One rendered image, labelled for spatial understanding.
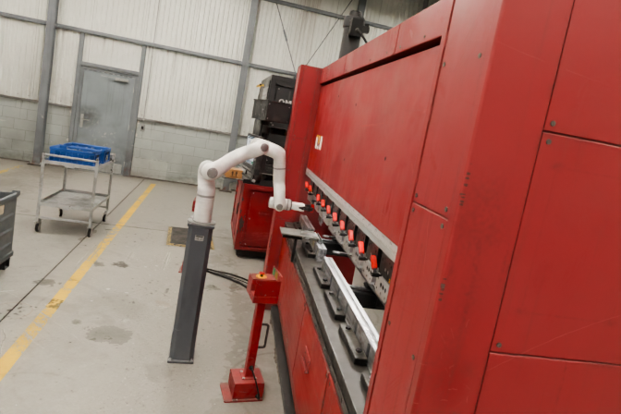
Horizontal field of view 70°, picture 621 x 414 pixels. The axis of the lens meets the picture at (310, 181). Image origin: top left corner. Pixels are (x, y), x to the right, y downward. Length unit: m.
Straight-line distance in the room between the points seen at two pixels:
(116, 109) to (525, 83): 9.81
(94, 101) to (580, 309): 10.01
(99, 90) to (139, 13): 1.80
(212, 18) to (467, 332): 9.77
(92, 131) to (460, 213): 9.92
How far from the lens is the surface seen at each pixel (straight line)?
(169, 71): 10.29
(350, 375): 1.87
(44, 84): 10.57
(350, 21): 3.87
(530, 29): 0.94
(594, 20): 1.03
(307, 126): 4.07
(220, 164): 3.04
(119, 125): 10.40
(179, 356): 3.47
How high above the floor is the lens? 1.78
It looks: 7 degrees down
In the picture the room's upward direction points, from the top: 10 degrees clockwise
